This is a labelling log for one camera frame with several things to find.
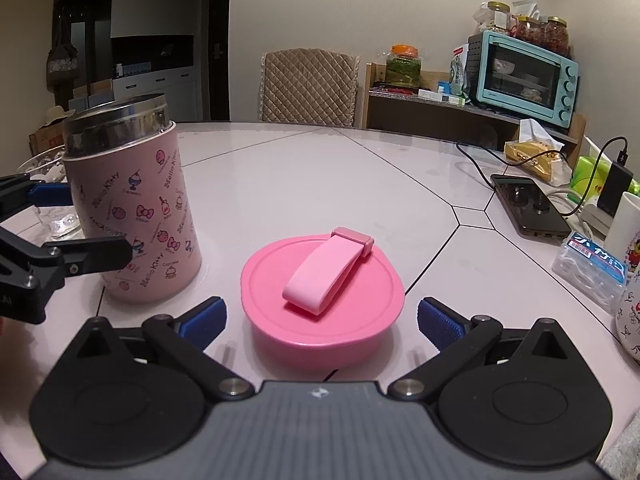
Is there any pink patterned bottle body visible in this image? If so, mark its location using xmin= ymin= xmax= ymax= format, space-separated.
xmin=63 ymin=93 xmax=202 ymax=304

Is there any pink bottle cap with strap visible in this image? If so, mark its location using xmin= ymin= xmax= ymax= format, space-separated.
xmin=240 ymin=226 xmax=405 ymax=372

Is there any clear drinking glass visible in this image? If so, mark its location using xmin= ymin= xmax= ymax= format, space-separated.
xmin=16 ymin=145 xmax=80 ymax=240

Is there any cardboard box on floor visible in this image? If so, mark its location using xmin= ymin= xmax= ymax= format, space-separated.
xmin=29 ymin=125 xmax=64 ymax=156

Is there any straw hat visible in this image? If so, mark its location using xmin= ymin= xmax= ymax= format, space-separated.
xmin=42 ymin=105 xmax=75 ymax=128

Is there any green towel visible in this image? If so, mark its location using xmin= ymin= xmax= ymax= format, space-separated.
xmin=598 ymin=419 xmax=640 ymax=480

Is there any hanging dark bag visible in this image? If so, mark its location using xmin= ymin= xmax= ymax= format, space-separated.
xmin=46 ymin=16 xmax=80 ymax=93

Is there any blue white tissue pack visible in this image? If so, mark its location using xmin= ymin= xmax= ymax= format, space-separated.
xmin=552 ymin=231 xmax=627 ymax=312

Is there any black smartphone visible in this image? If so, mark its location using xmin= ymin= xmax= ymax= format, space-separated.
xmin=490 ymin=174 xmax=572 ymax=240

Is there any white mug behind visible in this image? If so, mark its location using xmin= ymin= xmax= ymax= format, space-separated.
xmin=604 ymin=192 xmax=640 ymax=274

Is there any white storage cabinet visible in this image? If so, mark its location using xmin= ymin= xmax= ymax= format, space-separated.
xmin=51 ymin=0 xmax=204 ymax=122

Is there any green packet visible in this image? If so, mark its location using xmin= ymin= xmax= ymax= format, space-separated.
xmin=568 ymin=156 xmax=612 ymax=204

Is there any black power adapter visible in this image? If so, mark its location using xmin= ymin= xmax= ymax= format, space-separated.
xmin=597 ymin=162 xmax=634 ymax=217

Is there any wooden side shelf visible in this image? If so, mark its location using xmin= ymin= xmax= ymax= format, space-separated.
xmin=362 ymin=60 xmax=588 ymax=160

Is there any teal toaster oven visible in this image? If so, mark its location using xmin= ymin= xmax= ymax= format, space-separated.
xmin=465 ymin=30 xmax=579 ymax=129

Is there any orange lid pickle jar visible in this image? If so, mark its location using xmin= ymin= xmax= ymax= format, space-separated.
xmin=385 ymin=44 xmax=422 ymax=90

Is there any red contents jar right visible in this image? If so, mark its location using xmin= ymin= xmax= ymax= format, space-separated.
xmin=544 ymin=16 xmax=570 ymax=56

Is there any red contents jar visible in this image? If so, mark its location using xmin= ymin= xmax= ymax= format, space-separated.
xmin=544 ymin=16 xmax=570 ymax=56
xmin=513 ymin=15 xmax=544 ymax=46

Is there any red contents jar middle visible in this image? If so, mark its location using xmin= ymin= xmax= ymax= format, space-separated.
xmin=513 ymin=15 xmax=544 ymax=46

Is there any glass jar yellow lid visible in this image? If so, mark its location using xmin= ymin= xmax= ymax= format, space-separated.
xmin=473 ymin=0 xmax=511 ymax=35

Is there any black charging cable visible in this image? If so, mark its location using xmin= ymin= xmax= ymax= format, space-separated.
xmin=454 ymin=135 xmax=629 ymax=218

